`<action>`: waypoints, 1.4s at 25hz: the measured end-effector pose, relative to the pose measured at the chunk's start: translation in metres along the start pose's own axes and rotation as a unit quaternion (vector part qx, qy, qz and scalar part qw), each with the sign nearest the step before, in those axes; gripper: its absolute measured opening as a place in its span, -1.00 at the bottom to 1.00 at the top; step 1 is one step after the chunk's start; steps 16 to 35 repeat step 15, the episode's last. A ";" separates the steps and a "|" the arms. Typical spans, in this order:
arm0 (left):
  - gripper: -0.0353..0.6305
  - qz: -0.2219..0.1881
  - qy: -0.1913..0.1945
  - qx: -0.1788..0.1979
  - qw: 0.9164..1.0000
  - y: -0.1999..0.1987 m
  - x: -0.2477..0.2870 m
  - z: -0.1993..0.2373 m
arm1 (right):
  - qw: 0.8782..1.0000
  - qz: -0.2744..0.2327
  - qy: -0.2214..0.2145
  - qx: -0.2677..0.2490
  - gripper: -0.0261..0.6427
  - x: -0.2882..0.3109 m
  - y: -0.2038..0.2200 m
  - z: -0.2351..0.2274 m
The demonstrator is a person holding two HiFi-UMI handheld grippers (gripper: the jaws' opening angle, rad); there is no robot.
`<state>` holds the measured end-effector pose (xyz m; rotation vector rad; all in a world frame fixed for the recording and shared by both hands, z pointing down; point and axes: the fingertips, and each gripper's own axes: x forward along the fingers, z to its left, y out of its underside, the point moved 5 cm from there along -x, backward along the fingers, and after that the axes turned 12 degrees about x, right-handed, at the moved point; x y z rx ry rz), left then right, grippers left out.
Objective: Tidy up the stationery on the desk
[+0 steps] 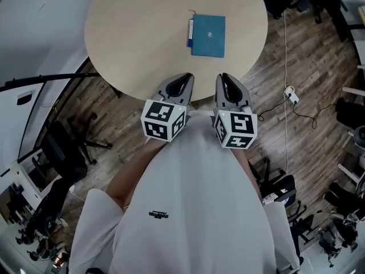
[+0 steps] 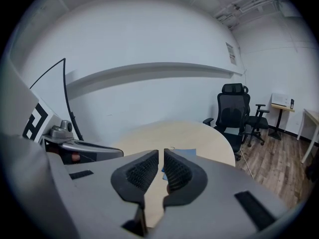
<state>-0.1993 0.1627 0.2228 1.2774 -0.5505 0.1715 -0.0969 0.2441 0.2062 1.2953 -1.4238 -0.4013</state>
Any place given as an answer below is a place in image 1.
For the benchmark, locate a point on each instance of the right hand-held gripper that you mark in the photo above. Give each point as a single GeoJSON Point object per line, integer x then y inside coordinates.
{"type": "Point", "coordinates": [236, 128]}

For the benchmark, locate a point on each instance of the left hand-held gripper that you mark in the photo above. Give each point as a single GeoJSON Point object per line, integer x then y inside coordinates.
{"type": "Point", "coordinates": [159, 121]}

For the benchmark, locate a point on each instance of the blue notebook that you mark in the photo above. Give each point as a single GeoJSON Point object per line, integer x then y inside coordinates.
{"type": "Point", "coordinates": [209, 43]}

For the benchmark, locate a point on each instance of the white power strip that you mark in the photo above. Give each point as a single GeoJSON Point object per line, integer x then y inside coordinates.
{"type": "Point", "coordinates": [291, 95]}

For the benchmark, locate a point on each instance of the black office chair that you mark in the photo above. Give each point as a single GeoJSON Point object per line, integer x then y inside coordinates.
{"type": "Point", "coordinates": [64, 150]}
{"type": "Point", "coordinates": [280, 190]}

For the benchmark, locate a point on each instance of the black curved pole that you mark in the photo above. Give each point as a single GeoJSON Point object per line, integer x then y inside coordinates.
{"type": "Point", "coordinates": [42, 80]}

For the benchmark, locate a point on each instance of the white and blue marker pen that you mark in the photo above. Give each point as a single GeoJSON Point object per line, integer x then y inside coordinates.
{"type": "Point", "coordinates": [190, 31]}

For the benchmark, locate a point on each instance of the person's left forearm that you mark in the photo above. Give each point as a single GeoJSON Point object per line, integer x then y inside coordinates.
{"type": "Point", "coordinates": [131, 178]}

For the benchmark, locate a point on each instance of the round wooden desk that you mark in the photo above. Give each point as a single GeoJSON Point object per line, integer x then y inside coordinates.
{"type": "Point", "coordinates": [137, 38]}

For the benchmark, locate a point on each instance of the person's white shirt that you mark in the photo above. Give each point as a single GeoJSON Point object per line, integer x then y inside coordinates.
{"type": "Point", "coordinates": [194, 198]}

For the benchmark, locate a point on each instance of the person's right forearm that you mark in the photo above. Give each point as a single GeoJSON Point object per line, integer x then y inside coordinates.
{"type": "Point", "coordinates": [249, 170]}

